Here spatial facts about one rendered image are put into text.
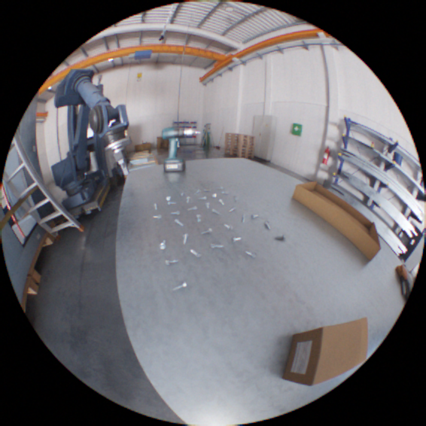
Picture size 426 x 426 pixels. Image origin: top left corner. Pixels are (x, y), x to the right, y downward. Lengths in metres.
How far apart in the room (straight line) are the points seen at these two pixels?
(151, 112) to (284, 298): 11.41
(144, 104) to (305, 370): 11.67
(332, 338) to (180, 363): 0.18
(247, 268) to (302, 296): 0.12
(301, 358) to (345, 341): 0.06
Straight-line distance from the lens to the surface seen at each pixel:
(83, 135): 1.87
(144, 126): 11.19
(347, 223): 0.51
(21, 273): 2.06
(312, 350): 0.19
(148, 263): 0.24
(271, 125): 5.55
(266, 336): 0.21
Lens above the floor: 0.84
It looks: 35 degrees down
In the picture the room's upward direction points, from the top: 4 degrees clockwise
